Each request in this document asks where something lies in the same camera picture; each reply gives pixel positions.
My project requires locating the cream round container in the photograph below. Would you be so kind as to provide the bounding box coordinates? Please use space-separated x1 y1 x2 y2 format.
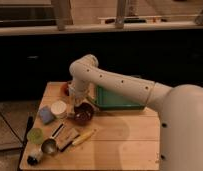
51 100 67 118

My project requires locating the yellow handled knife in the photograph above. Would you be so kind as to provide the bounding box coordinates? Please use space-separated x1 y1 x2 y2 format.
61 129 96 152

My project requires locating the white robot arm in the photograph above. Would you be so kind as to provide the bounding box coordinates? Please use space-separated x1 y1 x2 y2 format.
69 54 203 171

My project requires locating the wooden cutting board table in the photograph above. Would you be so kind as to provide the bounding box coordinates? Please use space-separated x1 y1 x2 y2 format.
18 81 163 171

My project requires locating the wooden block brush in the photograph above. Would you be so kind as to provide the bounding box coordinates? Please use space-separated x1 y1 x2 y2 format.
58 128 79 151

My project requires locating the orange bowl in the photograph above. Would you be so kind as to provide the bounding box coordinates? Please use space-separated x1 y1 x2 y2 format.
61 82 69 96

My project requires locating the green plastic cup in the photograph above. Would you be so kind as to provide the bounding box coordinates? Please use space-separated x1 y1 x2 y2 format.
27 128 43 144

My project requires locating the green plastic tray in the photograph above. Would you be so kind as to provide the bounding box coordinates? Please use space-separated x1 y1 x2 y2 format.
94 86 144 110

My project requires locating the purple bowl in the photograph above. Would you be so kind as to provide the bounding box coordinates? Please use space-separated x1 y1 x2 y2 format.
74 103 94 125

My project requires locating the metal measuring cup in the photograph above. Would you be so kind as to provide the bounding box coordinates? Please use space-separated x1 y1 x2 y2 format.
41 123 64 155

